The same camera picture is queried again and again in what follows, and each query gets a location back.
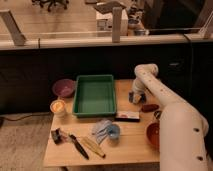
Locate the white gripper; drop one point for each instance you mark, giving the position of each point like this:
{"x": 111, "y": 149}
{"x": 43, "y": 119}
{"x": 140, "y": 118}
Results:
{"x": 137, "y": 97}

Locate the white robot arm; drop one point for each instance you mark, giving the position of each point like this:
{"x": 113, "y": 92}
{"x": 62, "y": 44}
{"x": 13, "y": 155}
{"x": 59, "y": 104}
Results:
{"x": 182, "y": 127}

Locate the green plastic tray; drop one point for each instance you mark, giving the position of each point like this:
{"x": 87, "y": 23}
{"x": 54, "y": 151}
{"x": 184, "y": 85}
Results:
{"x": 94, "y": 96}

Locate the brown sausage toy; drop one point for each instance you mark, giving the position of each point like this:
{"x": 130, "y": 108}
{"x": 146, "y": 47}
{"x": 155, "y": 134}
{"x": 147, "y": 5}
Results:
{"x": 149, "y": 107}

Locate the small metal cup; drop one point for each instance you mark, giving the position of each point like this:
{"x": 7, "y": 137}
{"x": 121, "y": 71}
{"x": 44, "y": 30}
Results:
{"x": 157, "y": 114}

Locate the orange bowl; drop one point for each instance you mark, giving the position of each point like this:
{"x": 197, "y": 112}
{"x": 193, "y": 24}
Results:
{"x": 152, "y": 134}

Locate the blue measuring cup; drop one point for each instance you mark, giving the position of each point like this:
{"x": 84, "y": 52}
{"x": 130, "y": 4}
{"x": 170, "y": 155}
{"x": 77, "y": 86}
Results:
{"x": 113, "y": 131}

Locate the light blue cloth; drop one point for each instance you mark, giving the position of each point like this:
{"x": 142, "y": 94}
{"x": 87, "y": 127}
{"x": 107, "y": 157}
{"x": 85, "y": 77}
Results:
{"x": 99, "y": 130}

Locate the yellow wooden utensil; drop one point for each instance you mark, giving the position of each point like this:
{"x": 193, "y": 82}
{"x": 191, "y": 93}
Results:
{"x": 93, "y": 146}

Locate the purple bowl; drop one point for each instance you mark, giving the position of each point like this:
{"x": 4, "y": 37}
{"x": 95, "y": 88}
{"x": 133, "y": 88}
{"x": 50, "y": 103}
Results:
{"x": 63, "y": 88}

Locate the yellow cup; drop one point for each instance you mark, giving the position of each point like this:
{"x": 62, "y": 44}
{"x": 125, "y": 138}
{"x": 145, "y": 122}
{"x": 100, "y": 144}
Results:
{"x": 58, "y": 108}

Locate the white cardboard box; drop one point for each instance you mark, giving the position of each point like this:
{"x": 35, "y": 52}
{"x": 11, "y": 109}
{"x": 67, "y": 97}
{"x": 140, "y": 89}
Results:
{"x": 104, "y": 22}

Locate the small dark clip toy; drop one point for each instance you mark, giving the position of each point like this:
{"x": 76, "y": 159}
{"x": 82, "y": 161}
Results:
{"x": 56, "y": 136}

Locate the black office chair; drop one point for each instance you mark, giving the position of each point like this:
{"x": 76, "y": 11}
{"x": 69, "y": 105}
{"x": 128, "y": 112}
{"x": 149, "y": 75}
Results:
{"x": 41, "y": 3}

